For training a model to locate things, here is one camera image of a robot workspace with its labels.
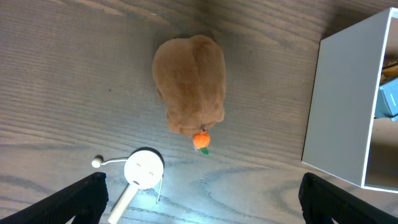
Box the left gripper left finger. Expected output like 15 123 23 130
1 172 109 224

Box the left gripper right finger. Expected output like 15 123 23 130
298 172 397 224

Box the white pig rattle drum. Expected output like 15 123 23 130
91 147 164 224

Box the grey yellow toy truck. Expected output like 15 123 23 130
374 60 397 121

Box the brown plush toy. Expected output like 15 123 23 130
152 35 226 155

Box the white cardboard box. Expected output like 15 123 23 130
302 7 397 193

